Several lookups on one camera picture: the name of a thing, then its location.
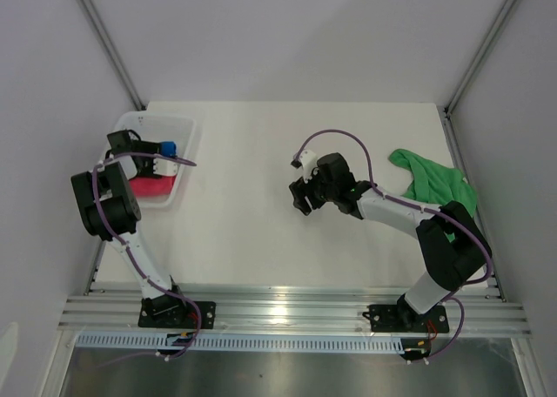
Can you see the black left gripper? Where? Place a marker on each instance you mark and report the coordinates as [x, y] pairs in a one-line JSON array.
[[148, 148]]

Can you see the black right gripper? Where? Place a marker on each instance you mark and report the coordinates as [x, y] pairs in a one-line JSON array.
[[298, 190]]

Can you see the red towel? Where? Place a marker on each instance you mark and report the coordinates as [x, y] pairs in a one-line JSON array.
[[152, 187]]

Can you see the blue towel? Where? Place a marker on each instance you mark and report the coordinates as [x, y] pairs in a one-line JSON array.
[[168, 149]]

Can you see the green towel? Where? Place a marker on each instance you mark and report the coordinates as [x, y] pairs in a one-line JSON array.
[[434, 183]]

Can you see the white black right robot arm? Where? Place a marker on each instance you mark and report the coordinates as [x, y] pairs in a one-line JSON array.
[[454, 251]]

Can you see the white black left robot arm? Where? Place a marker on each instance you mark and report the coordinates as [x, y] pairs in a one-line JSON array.
[[110, 211]]

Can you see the white perforated plastic basket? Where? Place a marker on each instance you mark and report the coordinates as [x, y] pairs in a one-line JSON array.
[[160, 139]]

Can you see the aluminium left side rail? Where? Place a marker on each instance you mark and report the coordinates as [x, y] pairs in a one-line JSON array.
[[96, 259]]

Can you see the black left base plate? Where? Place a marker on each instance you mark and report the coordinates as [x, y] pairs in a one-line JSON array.
[[165, 312]]

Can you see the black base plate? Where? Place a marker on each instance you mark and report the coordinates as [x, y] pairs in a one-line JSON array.
[[165, 312], [387, 318]]

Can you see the aluminium front rail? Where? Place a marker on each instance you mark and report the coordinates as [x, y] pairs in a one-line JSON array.
[[294, 310]]

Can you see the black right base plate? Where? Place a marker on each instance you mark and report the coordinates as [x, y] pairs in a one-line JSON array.
[[387, 318]]

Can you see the white slotted cable duct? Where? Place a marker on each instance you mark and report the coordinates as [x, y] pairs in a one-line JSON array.
[[242, 342]]

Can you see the aluminium left frame post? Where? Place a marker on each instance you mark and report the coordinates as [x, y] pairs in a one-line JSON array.
[[100, 31]]

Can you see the aluminium frame post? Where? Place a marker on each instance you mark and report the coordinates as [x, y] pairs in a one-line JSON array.
[[503, 16], [100, 31]]

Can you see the aluminium right frame post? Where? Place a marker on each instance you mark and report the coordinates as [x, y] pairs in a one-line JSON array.
[[503, 16]]

